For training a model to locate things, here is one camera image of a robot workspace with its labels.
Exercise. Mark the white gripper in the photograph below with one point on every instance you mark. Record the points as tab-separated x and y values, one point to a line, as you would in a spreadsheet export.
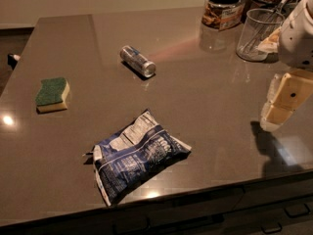
297	39

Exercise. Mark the silver redbull can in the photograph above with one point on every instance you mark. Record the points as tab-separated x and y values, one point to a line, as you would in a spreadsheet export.
137	61

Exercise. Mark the clear plastic cup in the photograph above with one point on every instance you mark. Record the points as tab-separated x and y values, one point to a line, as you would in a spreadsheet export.
259	24

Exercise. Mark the metal whisk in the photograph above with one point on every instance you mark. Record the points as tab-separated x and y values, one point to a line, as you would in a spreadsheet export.
270	44

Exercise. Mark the glass jar black lid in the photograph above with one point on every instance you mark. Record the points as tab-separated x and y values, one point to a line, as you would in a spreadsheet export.
222	14

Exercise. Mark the blue chip bag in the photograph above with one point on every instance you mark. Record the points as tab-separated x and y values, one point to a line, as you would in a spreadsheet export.
133	155

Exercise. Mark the green yellow sponge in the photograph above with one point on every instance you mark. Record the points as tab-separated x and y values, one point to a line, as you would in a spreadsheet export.
52	95

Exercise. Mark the small black white object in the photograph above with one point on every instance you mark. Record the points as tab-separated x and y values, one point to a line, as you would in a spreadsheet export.
13	60

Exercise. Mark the black drawer handle right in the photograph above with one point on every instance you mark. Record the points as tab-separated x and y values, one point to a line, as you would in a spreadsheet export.
296	211

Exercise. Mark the black drawer handle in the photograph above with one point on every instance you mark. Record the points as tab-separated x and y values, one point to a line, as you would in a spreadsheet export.
296	211
271	228

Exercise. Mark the black drawer handle lower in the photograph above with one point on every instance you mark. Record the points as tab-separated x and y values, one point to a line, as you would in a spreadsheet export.
271	228

